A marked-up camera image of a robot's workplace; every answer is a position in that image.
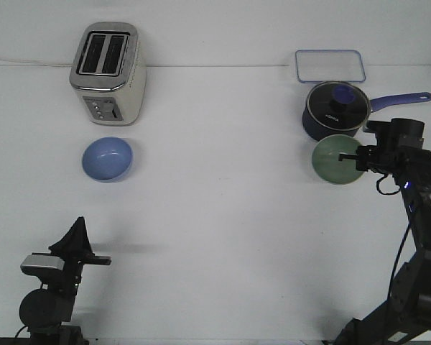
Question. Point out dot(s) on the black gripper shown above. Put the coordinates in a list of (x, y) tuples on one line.
[(66, 282), (393, 139)]

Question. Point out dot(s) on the green bowl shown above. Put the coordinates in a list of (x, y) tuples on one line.
[(326, 163)]

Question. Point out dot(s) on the clear blue-rimmed container lid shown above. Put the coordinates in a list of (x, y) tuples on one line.
[(317, 66)]

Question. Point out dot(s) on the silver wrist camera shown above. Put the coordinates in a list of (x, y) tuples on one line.
[(40, 261)]

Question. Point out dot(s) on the blue bowl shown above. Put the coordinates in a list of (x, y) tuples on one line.
[(107, 160)]

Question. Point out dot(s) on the blue saucepan with handle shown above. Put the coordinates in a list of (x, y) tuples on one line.
[(318, 132)]

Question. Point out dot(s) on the silver cream two-slot toaster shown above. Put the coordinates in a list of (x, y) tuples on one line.
[(109, 74)]

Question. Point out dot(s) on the glass pot lid blue knob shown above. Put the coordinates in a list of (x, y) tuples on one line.
[(338, 105)]

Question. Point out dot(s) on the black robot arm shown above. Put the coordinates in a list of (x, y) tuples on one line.
[(406, 312), (47, 311)]

